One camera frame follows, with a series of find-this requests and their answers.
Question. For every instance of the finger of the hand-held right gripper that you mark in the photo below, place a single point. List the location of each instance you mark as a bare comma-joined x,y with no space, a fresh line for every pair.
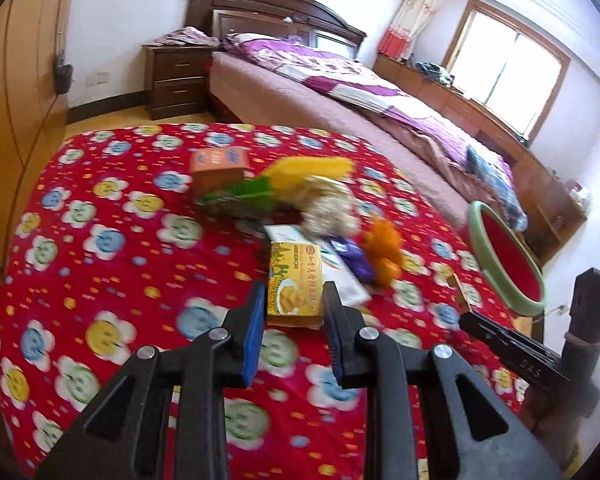
515,350

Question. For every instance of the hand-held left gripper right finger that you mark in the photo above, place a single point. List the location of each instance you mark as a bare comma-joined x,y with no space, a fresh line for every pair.
334,340

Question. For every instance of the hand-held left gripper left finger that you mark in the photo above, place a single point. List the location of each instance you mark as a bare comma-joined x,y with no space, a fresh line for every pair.
248,340

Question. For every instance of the yellow cake box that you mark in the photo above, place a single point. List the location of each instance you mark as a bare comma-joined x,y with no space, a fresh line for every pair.
295,280

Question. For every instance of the green and red basin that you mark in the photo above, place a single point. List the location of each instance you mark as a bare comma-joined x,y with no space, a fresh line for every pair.
510,260

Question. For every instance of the white flat box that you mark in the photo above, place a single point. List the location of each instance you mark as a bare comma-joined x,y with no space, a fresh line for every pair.
342,280

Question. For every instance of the purple packet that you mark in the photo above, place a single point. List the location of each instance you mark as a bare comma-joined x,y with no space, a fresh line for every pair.
352,257

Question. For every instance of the orange plush toy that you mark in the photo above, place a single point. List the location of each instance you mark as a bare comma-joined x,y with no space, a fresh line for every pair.
382,252

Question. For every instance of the white and red containers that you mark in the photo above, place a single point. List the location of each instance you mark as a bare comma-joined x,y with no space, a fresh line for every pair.
580,197

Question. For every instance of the crumpled white paper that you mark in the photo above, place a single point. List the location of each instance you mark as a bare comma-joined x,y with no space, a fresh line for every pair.
330,210

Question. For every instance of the long wooden cabinet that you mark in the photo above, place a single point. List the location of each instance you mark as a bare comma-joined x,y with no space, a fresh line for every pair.
530,180

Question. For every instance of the green snack packet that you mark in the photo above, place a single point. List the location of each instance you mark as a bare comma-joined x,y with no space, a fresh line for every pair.
240,194

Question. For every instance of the blue plaid blanket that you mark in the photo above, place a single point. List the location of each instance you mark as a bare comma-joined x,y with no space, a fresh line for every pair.
495,185

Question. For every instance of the red floral tablecloth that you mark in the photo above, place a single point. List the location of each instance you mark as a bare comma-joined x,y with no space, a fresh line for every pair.
120,240

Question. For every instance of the yellow plastic bag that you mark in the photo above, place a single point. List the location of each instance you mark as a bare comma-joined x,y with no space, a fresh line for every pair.
305,170

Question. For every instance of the orange carton box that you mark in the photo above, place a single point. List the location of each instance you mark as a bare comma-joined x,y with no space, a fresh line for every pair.
217,167

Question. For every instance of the pink brown blanket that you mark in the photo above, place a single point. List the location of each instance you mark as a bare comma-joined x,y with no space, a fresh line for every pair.
430,147

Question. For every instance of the bed with pink sheet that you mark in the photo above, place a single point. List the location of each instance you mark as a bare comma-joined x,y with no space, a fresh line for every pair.
290,95

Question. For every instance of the wooden framed window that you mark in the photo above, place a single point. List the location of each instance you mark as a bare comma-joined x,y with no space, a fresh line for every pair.
510,65

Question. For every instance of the purple and white quilt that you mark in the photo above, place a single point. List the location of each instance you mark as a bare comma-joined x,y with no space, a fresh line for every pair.
360,80

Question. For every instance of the dark wooden nightstand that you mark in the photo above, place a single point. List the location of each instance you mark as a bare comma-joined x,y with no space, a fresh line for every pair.
177,80

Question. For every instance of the pile of clothes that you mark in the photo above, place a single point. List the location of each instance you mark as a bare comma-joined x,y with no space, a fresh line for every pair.
432,74

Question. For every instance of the folded clothes on nightstand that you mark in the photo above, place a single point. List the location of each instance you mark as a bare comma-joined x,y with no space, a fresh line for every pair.
185,37

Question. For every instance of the black hanging bag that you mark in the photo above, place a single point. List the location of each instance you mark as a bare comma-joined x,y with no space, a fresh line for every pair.
63,77

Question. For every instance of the wooden wardrobe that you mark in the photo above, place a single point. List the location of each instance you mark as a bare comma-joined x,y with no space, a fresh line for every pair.
15,110

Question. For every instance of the dark wooden headboard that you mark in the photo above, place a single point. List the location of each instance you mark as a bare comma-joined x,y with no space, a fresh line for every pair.
275,10

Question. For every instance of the white and red curtain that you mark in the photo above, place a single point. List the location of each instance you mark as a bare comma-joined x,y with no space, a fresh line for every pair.
410,15

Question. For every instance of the white wall socket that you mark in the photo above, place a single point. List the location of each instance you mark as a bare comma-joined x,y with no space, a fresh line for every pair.
97,78

